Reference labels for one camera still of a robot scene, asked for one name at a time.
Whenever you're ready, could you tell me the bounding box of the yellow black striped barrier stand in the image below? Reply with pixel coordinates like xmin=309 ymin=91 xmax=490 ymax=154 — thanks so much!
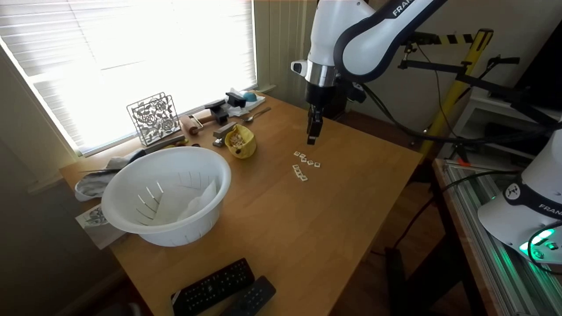
xmin=402 ymin=26 xmax=495 ymax=158

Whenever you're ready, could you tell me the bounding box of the yellow cup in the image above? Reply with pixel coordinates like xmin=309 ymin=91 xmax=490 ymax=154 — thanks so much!
xmin=225 ymin=124 xmax=256 ymax=159

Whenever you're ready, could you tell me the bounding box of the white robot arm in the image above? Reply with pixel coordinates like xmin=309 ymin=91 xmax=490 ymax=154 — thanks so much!
xmin=291 ymin=0 xmax=562 ymax=265

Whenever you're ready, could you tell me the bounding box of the large black remote control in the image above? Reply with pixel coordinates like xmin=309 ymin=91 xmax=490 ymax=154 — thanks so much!
xmin=172 ymin=258 xmax=254 ymax=316

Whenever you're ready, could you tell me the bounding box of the metal spoon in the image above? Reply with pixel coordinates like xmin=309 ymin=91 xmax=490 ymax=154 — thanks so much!
xmin=212 ymin=107 xmax=270 ymax=138

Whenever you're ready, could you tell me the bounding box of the grey cloth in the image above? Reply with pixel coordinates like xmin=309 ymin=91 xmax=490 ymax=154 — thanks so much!
xmin=74 ymin=158 xmax=128 ymax=202

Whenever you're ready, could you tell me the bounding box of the white patterned card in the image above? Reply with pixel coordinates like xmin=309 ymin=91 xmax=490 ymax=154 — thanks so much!
xmin=75 ymin=205 xmax=123 ymax=249

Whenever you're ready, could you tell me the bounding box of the black cable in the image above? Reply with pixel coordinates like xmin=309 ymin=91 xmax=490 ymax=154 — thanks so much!
xmin=391 ymin=168 xmax=523 ymax=251

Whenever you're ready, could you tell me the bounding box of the black clamp tool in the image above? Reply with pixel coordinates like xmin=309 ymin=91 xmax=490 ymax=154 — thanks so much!
xmin=207 ymin=93 xmax=246 ymax=124

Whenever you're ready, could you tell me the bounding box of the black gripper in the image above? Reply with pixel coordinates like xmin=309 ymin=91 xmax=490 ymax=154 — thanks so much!
xmin=305 ymin=84 xmax=348 ymax=144

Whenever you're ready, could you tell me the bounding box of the small black remote control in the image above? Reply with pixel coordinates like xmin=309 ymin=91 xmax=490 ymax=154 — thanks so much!
xmin=221 ymin=277 xmax=276 ymax=316

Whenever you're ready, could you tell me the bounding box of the white plastic colander bowl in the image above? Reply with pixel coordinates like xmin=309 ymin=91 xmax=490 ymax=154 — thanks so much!
xmin=102 ymin=147 xmax=232 ymax=247

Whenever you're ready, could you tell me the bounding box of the white shelf unit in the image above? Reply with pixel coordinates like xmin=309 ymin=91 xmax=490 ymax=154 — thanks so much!
xmin=453 ymin=89 xmax=550 ymax=170

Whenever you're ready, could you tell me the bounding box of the clear maze cube puzzle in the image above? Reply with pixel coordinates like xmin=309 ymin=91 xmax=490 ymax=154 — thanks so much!
xmin=126 ymin=93 xmax=181 ymax=145

